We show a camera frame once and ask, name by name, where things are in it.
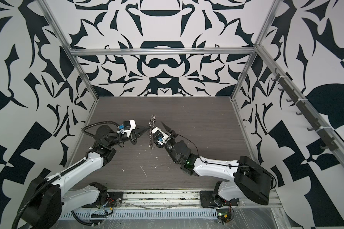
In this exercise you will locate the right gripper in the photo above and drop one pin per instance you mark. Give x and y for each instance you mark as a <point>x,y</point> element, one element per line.
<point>175,135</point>

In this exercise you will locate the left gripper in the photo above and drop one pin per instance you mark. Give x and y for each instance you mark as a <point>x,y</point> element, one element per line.
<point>135,133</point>

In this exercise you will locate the metal key organizer plate with rings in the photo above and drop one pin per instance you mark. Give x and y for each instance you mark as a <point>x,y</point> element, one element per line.
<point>152,125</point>

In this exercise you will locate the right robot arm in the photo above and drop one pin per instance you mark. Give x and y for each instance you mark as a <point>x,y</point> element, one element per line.
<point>238,178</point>

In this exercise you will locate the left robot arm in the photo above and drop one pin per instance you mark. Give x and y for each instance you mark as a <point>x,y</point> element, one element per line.
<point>47,199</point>

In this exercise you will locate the small green circuit board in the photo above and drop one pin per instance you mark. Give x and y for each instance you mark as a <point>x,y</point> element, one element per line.
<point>224,216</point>

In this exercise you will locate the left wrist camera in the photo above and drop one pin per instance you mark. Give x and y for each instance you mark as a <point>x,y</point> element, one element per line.
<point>127,127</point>

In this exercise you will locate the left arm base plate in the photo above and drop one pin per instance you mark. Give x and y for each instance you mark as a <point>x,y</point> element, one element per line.
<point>111,199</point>

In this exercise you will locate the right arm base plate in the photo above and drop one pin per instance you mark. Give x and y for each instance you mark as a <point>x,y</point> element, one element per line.
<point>210,200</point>

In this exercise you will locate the white slotted cable duct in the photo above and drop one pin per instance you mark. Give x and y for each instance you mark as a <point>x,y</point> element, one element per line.
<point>150,214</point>

